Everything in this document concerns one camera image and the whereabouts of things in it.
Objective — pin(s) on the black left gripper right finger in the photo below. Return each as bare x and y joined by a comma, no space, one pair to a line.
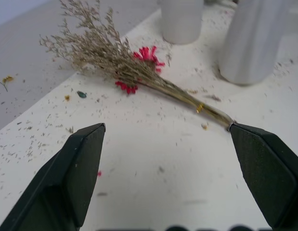
266,168

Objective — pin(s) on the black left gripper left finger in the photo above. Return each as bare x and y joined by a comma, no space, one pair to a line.
67,178

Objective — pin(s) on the white ribbed ceramic vase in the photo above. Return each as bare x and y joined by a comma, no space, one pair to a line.
255,41

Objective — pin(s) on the white cylindrical vase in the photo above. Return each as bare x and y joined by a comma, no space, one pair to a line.
181,20

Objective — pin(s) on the small green leaf scrap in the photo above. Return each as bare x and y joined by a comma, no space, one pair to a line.
81,94

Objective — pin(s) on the dried flower bunch with red blooms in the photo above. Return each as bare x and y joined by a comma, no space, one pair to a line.
120,65

